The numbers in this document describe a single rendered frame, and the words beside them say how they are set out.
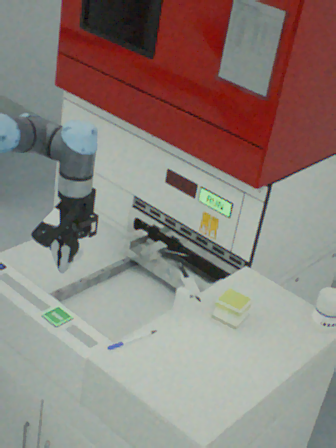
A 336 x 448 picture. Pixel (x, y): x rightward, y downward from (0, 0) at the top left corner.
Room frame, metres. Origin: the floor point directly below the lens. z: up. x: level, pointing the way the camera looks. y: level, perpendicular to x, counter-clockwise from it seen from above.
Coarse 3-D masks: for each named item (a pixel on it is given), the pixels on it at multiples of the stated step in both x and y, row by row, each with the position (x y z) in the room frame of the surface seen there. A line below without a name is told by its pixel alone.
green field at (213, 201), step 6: (204, 192) 1.85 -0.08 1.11; (210, 192) 1.84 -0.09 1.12; (204, 198) 1.85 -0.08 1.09; (210, 198) 1.84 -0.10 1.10; (216, 198) 1.83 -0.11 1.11; (210, 204) 1.84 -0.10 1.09; (216, 204) 1.82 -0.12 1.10; (222, 204) 1.81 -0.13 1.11; (228, 204) 1.80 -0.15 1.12; (222, 210) 1.81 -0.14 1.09; (228, 210) 1.80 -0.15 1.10; (228, 216) 1.80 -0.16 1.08
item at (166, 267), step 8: (120, 248) 1.86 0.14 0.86; (136, 248) 1.86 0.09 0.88; (128, 256) 1.84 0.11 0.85; (136, 256) 1.82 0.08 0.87; (160, 256) 1.84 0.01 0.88; (168, 256) 1.84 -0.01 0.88; (144, 264) 1.80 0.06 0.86; (152, 264) 1.79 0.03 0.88; (160, 264) 1.79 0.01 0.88; (168, 264) 1.80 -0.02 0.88; (176, 264) 1.81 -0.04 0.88; (152, 272) 1.78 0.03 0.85; (160, 272) 1.77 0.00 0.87; (168, 272) 1.76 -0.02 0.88; (176, 272) 1.77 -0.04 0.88; (192, 272) 1.78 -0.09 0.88; (168, 280) 1.75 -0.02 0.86; (176, 280) 1.73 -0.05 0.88; (200, 280) 1.75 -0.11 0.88; (208, 280) 1.76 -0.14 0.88; (200, 288) 1.71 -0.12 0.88; (192, 296) 1.69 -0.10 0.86
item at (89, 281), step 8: (112, 264) 1.79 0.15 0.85; (120, 264) 1.80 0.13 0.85; (128, 264) 1.83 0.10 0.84; (136, 264) 1.86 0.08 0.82; (96, 272) 1.74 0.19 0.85; (104, 272) 1.74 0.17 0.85; (112, 272) 1.77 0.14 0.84; (120, 272) 1.80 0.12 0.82; (80, 280) 1.68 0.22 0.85; (88, 280) 1.69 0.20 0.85; (96, 280) 1.72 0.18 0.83; (104, 280) 1.74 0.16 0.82; (64, 288) 1.63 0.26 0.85; (72, 288) 1.64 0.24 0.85; (80, 288) 1.67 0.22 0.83; (88, 288) 1.69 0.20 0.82; (56, 296) 1.59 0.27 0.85; (64, 296) 1.62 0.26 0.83
